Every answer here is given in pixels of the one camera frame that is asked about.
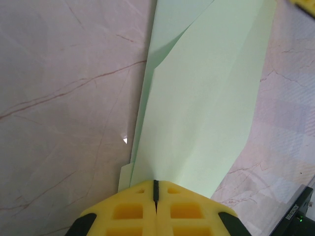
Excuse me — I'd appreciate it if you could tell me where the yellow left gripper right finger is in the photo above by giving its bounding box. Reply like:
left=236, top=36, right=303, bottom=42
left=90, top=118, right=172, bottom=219
left=155, top=180, right=244, bottom=236

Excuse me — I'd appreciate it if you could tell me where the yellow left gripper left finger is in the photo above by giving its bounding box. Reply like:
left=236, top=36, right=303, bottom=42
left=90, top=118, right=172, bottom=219
left=70, top=180, right=157, bottom=236

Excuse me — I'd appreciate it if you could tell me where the light green paper sheet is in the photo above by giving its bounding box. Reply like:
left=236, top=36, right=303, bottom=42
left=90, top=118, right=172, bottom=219
left=117, top=0, right=278, bottom=200

